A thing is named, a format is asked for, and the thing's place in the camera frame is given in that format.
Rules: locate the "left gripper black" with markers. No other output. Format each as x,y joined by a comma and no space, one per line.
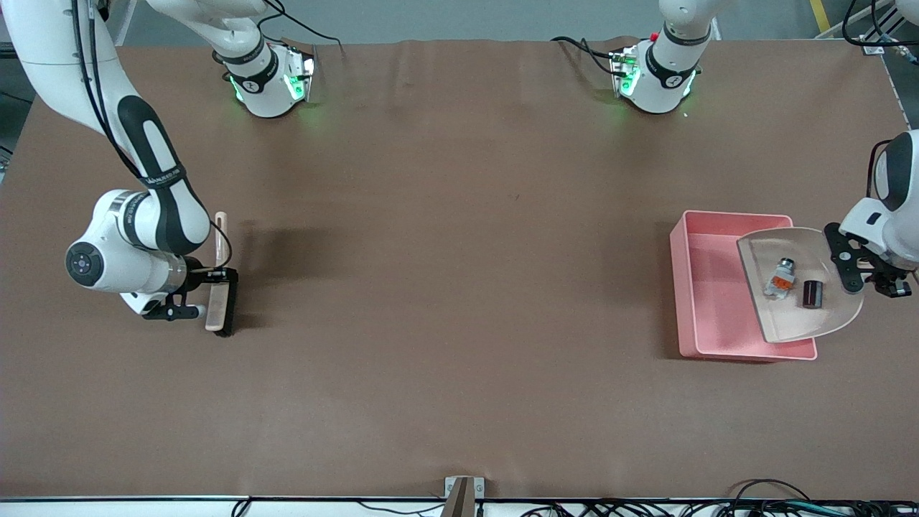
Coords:
892,281

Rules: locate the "pink plastic bin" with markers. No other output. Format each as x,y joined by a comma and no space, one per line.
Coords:
707,301

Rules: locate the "dark brown electronic component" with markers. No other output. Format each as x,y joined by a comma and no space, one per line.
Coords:
812,294

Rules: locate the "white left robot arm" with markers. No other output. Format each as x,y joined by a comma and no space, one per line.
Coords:
675,72

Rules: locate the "aluminium frame profile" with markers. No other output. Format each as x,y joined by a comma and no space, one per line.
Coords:
872,47

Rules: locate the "brown table mat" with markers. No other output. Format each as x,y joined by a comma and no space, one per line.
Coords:
431,287

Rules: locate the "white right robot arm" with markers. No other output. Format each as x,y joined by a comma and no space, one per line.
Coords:
57,43

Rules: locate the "beige plastic dustpan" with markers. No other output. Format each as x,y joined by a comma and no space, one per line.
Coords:
811,330

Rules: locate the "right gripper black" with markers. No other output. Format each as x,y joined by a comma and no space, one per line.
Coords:
195,278

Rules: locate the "beige brush black bristles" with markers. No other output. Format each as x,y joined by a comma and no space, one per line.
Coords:
215,309

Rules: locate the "metal table edge bracket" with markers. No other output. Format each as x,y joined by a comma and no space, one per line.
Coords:
463,499

